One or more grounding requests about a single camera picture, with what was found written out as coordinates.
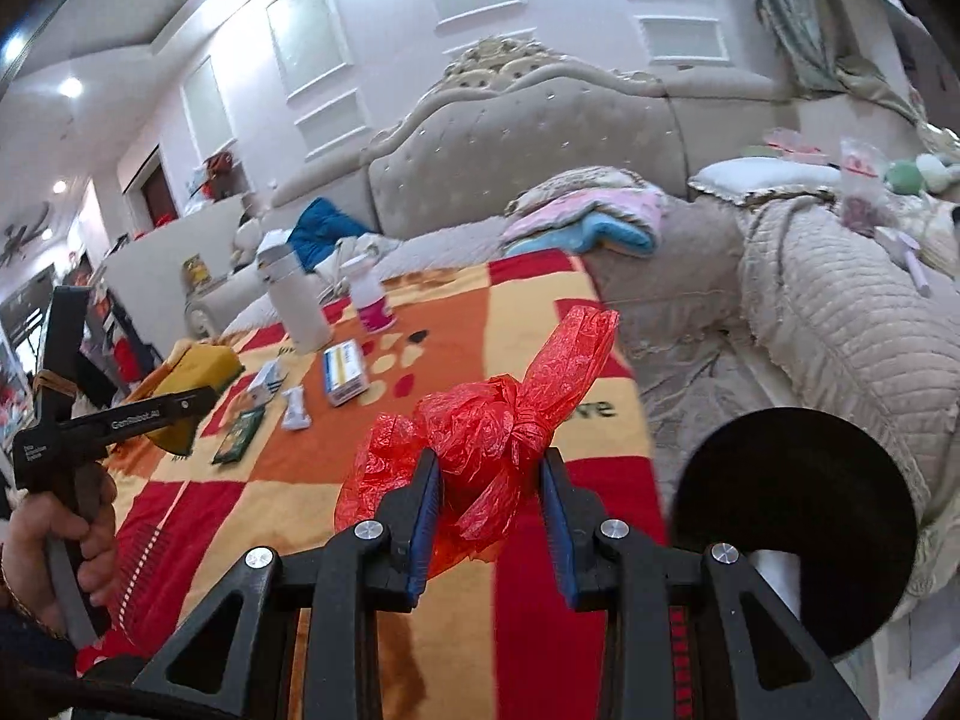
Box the red plastic bag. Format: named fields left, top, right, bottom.
left=334, top=305, right=619, bottom=575

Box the green cracker packet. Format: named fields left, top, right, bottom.
left=212, top=406, right=265, bottom=465

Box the black round trash bin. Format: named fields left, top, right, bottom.
left=670, top=408, right=918, bottom=658

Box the left hand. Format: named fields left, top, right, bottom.
left=2, top=466, right=117, bottom=639

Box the small white milk carton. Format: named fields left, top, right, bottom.
left=245, top=358, right=286, bottom=408

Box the white orange snack packet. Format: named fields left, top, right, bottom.
left=281, top=385, right=313, bottom=433

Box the white thermos bottle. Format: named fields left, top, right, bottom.
left=257, top=244, right=334, bottom=355

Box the blue yellow white box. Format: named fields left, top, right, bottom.
left=322, top=340, right=370, bottom=408

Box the beige tufted sofa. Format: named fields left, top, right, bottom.
left=187, top=35, right=960, bottom=602

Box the blue cushion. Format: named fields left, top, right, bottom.
left=286, top=197, right=370, bottom=271

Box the pink blue folded blanket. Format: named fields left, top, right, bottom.
left=500, top=187, right=665, bottom=257

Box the white pink pill bottle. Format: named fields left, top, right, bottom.
left=342, top=255, right=395, bottom=333

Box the white pillow with trim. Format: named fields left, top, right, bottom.
left=688, top=158, right=841, bottom=206

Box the purple handheld fan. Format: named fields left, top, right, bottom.
left=874, top=226, right=931, bottom=298

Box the clear plastic snack bag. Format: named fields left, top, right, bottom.
left=838, top=137, right=889, bottom=238

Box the green plush toy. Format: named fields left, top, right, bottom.
left=884, top=160, right=924, bottom=195

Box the white plush toy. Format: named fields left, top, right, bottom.
left=914, top=153, right=960, bottom=195

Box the teal patterned curtain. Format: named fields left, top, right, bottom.
left=754, top=0, right=958, bottom=127

